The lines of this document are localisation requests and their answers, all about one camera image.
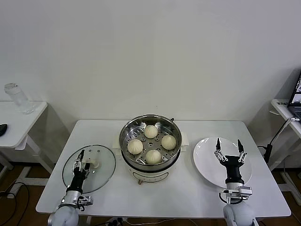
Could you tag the white electric cooker base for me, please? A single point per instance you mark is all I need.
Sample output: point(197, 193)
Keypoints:
point(150, 175)

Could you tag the black computer mouse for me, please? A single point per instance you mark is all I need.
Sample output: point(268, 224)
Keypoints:
point(2, 129)

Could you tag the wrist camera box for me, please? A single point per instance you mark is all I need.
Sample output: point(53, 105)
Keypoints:
point(245, 191)
point(85, 200)

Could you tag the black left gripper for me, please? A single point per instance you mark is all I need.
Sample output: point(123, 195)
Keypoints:
point(77, 180)

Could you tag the white power strip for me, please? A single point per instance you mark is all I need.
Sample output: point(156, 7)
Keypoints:
point(117, 220)

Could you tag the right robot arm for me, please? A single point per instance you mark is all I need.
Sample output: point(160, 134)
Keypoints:
point(238, 214)

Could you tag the open laptop computer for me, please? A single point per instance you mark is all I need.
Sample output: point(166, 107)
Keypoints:
point(296, 99)

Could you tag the stainless steel steamer basket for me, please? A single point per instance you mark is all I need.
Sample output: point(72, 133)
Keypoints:
point(169, 155)

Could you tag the white round plate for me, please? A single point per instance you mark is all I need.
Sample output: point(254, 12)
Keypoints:
point(204, 160)

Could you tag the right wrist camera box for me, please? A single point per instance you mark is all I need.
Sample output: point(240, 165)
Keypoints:
point(245, 191)

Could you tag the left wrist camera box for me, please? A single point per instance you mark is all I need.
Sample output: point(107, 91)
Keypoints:
point(85, 200)

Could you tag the round glass lid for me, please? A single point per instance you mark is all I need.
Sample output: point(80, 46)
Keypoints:
point(105, 164)

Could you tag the white steamed baozi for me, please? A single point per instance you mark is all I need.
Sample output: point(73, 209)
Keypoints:
point(135, 146)
point(168, 142)
point(150, 131)
point(153, 157)

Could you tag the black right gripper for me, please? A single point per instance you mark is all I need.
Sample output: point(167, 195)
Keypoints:
point(232, 167)

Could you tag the clear plastic water bottle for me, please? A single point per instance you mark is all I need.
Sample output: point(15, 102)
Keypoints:
point(20, 99)

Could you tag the white side table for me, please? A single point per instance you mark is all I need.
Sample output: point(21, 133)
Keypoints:
point(16, 122)

